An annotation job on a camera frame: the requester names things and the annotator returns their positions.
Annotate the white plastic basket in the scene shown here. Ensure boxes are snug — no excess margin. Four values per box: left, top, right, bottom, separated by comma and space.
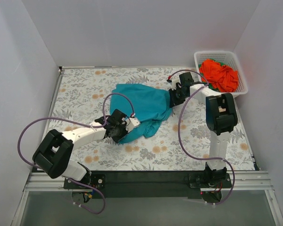
194, 50, 248, 97

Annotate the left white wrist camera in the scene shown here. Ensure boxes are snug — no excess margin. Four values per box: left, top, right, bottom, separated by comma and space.
125, 117, 140, 133

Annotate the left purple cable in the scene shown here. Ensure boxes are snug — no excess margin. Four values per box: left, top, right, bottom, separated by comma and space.
17, 93, 136, 215

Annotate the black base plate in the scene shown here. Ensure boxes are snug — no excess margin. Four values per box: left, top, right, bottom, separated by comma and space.
64, 170, 232, 199

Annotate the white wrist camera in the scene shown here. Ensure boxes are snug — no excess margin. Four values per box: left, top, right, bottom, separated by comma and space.
167, 75, 181, 90
125, 117, 140, 133

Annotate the floral table mat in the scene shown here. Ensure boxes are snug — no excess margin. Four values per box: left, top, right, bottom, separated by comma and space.
36, 67, 260, 171

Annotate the teal t shirt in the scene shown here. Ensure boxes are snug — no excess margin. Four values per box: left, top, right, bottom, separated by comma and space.
110, 84, 172, 144

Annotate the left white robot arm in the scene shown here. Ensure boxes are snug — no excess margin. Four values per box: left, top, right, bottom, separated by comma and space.
32, 109, 131, 188

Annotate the aluminium frame rail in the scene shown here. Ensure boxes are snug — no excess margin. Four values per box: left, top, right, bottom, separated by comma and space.
12, 171, 283, 226

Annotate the orange t shirt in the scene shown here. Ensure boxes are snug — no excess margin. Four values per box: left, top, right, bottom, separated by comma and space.
199, 59, 239, 93

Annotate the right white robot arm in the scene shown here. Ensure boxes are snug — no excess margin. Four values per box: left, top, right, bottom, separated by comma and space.
167, 70, 238, 188

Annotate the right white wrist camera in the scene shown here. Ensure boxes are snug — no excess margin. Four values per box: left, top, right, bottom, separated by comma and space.
167, 75, 181, 90

